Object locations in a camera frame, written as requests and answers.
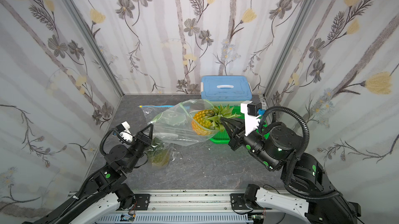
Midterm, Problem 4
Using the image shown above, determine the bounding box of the green zip bag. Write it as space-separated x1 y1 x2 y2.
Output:
147 99 217 146

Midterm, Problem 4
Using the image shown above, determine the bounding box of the pineapple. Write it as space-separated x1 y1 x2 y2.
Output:
191 104 239 136
148 137 171 168

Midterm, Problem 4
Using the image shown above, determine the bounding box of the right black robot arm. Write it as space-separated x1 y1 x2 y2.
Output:
220 106 361 224

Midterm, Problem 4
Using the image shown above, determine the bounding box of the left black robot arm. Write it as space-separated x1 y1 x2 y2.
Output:
36 123 154 224

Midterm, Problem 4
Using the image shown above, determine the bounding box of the rear blue zip bag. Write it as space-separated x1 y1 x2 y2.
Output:
139 104 191 125

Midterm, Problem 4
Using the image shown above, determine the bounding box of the green plastic basket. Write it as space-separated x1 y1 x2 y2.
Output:
211 103 266 144

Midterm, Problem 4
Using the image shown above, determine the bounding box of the blue lid storage box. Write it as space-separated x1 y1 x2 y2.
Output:
200 75 252 102

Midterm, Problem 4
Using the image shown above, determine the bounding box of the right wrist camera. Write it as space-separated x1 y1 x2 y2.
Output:
240 100 262 136

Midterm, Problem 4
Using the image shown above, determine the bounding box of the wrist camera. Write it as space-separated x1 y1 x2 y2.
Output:
240 100 262 136
114 121 134 145

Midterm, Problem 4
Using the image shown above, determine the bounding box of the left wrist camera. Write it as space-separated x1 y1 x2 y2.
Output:
114 121 134 145

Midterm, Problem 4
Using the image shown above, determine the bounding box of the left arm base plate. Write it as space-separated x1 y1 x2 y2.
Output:
118 194 151 211

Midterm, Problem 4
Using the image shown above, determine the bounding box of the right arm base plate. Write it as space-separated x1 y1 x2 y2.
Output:
230 193 262 212

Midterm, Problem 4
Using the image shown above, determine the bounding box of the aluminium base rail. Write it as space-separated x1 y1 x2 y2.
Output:
90 188 309 224

